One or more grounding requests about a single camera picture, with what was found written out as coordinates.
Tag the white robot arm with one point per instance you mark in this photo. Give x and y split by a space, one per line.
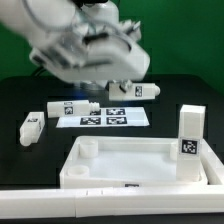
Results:
41 22

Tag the white paper marker sheet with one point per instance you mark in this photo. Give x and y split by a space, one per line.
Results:
107 117

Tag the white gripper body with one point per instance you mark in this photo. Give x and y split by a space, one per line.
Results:
102 57

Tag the white L-shaped fence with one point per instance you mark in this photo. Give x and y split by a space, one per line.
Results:
25 204

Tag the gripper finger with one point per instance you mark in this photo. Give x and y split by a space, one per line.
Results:
125 86

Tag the white desk top tray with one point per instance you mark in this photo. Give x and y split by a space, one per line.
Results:
98 161

